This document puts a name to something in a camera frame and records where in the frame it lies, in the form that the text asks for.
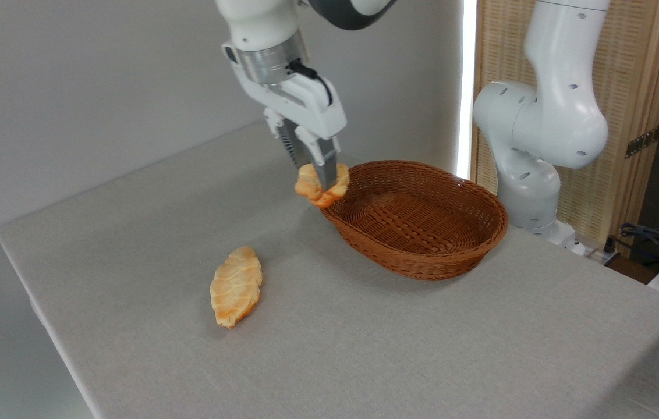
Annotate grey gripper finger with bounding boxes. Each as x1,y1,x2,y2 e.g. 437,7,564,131
263,107,313,170
296,125,342,192

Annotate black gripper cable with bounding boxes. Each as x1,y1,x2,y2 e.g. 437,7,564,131
288,61,334,108

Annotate dark metal screen hinge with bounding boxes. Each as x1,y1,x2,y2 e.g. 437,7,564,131
625,123,659,159

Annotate grey tablecloth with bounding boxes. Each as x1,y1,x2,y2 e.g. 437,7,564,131
0,123,659,419

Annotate round golden bread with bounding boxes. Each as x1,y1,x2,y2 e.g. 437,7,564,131
295,162,351,209

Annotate black cable bundle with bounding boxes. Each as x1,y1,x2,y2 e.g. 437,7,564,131
604,222,659,275

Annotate long golden bread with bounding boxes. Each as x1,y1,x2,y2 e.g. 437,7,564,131
210,246,263,329

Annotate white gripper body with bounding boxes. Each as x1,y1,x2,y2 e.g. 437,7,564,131
229,57,348,141

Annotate white power strip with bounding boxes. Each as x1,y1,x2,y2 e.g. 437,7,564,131
581,244,621,266

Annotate brown wicker basket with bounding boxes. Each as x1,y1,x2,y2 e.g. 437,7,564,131
320,160,509,281

